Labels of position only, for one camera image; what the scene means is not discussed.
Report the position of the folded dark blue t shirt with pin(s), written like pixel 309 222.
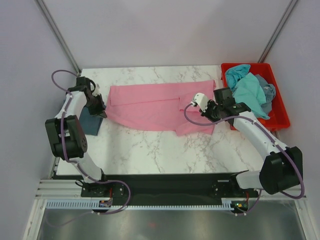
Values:
pixel 90 124

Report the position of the grey blue t shirt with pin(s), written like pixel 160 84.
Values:
pixel 269 92

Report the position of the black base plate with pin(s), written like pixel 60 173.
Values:
pixel 168 189

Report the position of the corner aluminium post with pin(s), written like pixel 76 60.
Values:
pixel 57 34
pixel 278 29

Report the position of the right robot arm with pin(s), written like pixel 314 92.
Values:
pixel 282 166

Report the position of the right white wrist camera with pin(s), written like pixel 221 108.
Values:
pixel 200 100

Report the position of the aluminium frame rail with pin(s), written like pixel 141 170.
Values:
pixel 137 185

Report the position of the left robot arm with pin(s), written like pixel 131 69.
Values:
pixel 66 136

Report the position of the left corner aluminium post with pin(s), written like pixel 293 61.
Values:
pixel 57 34

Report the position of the white slotted cable duct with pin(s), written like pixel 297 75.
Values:
pixel 148 202

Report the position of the red plastic bin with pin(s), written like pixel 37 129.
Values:
pixel 278 113

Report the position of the orange garment in bin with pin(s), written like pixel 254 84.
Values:
pixel 268 123

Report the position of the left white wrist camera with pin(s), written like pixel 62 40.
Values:
pixel 96 90

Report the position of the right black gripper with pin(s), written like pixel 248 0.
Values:
pixel 206 114

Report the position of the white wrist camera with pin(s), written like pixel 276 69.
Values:
pixel 96 90
pixel 200 100

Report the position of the pink t shirt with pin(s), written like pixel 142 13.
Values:
pixel 160 107

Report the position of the right corner aluminium post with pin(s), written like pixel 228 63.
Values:
pixel 278 29

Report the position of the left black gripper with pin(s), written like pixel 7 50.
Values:
pixel 100 109

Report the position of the teal t shirt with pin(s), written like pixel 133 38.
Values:
pixel 246 88

